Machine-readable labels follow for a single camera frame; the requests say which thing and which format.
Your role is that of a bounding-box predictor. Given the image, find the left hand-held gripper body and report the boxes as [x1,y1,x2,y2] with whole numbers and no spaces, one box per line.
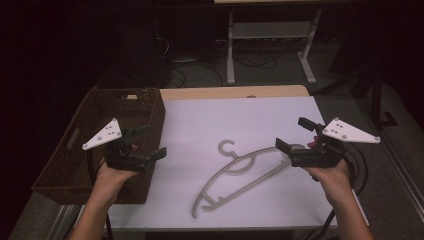
[82,118,151,174]

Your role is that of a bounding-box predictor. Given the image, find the white metal desk frame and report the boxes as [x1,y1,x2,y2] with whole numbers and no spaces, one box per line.
[225,9,324,87]

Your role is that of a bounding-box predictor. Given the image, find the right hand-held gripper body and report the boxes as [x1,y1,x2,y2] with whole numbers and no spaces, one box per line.
[289,116,381,169]

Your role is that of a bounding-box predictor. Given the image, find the white table mat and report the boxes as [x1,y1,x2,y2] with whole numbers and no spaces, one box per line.
[77,96,370,232]

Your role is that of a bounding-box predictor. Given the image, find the grey plastic clothes hanger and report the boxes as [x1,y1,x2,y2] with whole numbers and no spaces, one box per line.
[191,139,306,220]

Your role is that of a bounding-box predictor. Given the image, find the person's left hand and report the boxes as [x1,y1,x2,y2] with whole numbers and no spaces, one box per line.
[94,143,140,198]

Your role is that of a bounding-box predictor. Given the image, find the black floor stand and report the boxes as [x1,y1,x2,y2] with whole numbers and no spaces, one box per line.
[348,64,400,130]

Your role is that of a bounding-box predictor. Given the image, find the brown wicker basket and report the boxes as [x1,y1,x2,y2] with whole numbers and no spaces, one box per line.
[31,87,167,205]

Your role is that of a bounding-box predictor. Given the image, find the black floor cable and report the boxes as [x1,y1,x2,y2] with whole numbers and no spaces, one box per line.
[168,49,278,88]

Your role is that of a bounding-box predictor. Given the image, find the person's right hand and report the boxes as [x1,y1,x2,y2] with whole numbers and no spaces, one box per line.
[304,135,354,206]

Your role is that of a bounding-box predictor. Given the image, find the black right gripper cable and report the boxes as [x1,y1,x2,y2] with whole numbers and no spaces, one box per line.
[304,143,369,240]

